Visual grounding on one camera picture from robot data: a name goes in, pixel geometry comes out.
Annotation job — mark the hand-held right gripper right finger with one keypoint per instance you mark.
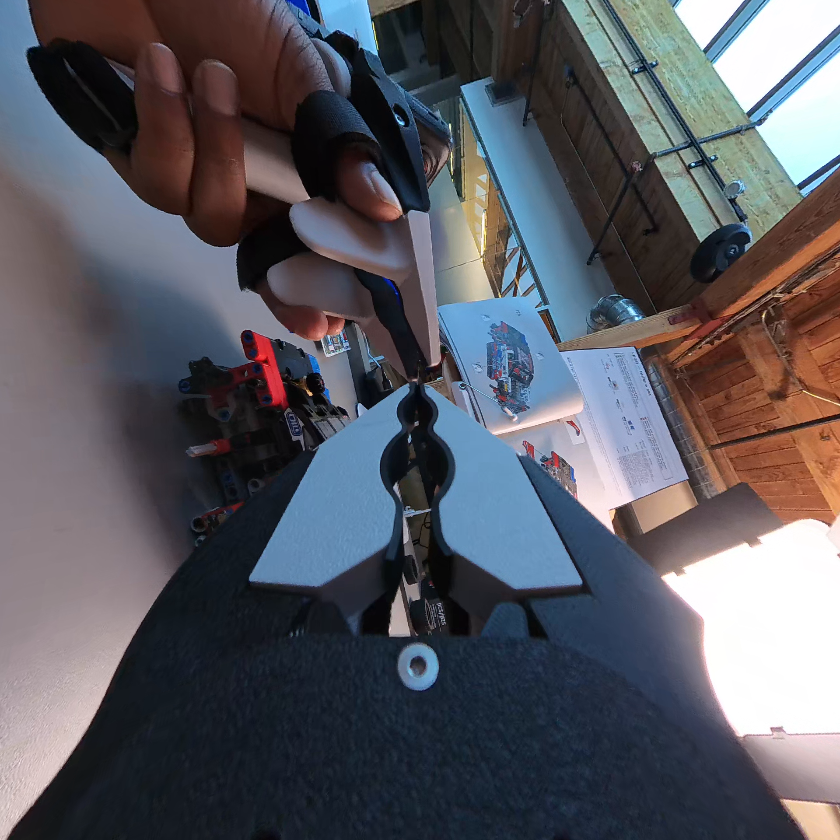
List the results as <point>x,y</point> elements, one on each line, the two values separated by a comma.
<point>505,525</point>

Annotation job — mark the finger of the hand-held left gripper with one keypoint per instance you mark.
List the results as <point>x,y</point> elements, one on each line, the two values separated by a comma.
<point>315,285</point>
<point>423,282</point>

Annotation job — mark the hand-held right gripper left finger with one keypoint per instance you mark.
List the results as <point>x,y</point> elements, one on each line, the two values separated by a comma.
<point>321,525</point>

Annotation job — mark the lego car model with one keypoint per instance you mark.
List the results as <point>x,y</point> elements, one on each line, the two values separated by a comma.
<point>262,394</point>

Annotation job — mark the lego set box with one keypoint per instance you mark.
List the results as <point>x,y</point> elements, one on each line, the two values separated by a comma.
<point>436,613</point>

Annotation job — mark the person's left hand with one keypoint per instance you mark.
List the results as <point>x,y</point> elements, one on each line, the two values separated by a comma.
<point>210,65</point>

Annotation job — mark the white instruction booklet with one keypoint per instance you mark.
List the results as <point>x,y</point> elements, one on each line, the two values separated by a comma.
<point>472,341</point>

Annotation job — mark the printed paper sheet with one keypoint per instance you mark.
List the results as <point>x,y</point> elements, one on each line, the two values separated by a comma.
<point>630,426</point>

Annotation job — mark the black wheel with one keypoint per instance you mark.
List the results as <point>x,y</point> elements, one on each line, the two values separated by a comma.
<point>722,253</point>

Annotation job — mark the skylight window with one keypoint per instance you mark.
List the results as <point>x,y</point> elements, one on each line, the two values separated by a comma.
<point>774,79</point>

